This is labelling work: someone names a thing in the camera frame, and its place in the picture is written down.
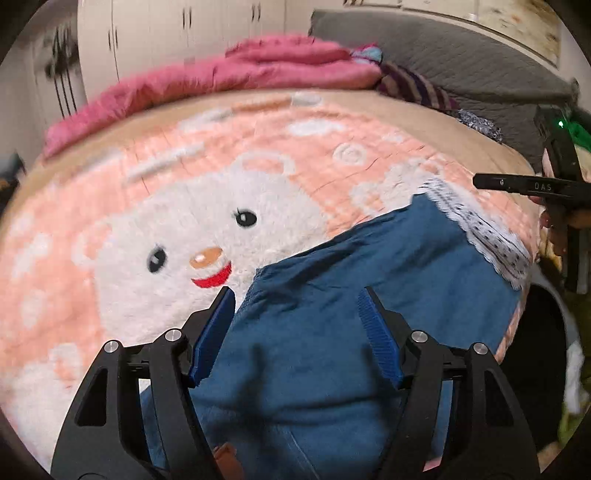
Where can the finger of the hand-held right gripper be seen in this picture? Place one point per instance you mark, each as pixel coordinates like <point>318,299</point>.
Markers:
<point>517,183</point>

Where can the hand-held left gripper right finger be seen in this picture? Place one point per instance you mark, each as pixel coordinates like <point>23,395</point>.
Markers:
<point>376,333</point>

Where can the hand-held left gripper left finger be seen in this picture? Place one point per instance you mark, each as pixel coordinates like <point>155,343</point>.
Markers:
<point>212,333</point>

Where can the blue pants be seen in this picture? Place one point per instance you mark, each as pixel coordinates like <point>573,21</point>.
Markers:
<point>323,286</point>

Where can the person's right hand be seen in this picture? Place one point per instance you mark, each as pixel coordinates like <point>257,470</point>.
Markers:
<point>554,230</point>

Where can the green cloth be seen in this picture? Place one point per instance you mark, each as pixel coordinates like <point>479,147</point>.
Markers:
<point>579,136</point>

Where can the dark floral cloth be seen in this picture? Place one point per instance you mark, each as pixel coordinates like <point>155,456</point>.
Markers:
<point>480,124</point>

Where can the grey padded headboard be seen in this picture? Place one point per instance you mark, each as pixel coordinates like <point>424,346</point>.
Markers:
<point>461,64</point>

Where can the purple striped cloth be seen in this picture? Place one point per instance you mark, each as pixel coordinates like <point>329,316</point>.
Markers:
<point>411,85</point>

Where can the peach bear printed blanket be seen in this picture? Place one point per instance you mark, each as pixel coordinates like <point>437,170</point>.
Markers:
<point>138,184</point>

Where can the multicoloured small cloth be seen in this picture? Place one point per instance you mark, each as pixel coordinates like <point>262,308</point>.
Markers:
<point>367,53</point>

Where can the white cloth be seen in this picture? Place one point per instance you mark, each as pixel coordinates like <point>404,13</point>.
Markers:
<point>575,374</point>

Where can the pink quilt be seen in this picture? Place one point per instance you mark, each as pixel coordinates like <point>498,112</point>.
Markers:
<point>277,64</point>

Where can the white wardrobe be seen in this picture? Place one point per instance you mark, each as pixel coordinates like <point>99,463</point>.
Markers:
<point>152,37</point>

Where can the dark coat rack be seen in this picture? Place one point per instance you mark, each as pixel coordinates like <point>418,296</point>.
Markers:
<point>60,69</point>

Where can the tree wall painting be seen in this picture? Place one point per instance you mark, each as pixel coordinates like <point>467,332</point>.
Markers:
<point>517,23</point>

